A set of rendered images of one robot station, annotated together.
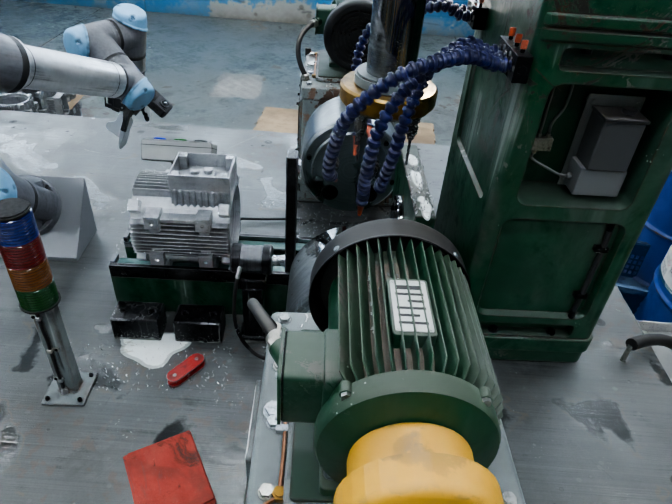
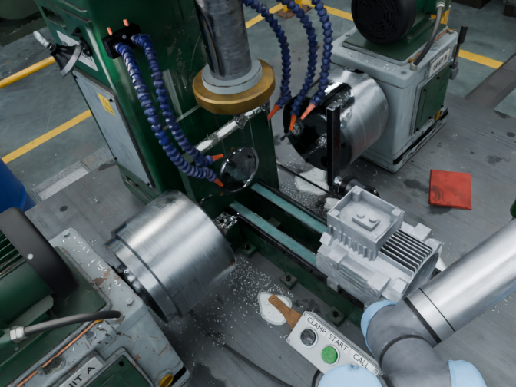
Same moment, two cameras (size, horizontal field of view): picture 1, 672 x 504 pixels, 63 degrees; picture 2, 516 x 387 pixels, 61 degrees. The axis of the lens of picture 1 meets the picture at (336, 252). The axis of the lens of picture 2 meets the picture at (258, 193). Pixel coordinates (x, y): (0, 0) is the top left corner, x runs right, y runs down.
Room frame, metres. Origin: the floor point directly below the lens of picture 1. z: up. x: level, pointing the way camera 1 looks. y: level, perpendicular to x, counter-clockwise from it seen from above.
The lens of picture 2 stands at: (1.46, 0.62, 1.85)
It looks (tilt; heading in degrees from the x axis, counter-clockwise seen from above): 47 degrees down; 235
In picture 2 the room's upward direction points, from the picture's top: 11 degrees counter-clockwise
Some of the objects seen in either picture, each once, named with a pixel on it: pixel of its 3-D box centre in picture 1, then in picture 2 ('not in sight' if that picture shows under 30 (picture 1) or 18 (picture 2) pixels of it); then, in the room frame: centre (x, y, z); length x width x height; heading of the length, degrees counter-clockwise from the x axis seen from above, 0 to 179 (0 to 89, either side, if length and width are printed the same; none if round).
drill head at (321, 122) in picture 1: (350, 143); (153, 268); (1.35, -0.01, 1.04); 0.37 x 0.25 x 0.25; 3
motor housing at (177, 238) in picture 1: (189, 217); (377, 258); (0.98, 0.32, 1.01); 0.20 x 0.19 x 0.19; 93
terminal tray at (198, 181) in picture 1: (204, 179); (364, 223); (0.98, 0.28, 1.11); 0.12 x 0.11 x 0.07; 93
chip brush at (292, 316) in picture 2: not in sight; (297, 322); (1.14, 0.22, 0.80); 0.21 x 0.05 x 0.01; 90
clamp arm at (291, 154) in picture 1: (290, 215); (333, 148); (0.85, 0.09, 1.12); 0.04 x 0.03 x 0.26; 93
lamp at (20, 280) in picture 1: (29, 270); not in sight; (0.67, 0.49, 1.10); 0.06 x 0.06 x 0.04
